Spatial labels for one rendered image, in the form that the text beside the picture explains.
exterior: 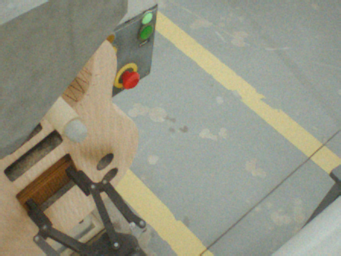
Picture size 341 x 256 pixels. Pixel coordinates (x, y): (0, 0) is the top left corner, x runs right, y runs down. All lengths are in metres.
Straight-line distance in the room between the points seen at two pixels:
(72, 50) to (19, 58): 0.05
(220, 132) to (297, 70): 0.55
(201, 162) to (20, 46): 1.77
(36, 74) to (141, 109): 1.84
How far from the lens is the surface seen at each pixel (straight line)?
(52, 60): 0.42
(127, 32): 0.98
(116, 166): 0.93
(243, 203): 2.07
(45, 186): 0.81
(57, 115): 0.64
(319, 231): 0.58
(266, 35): 2.67
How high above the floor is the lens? 1.77
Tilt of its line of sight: 54 degrees down
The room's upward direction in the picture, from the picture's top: 8 degrees clockwise
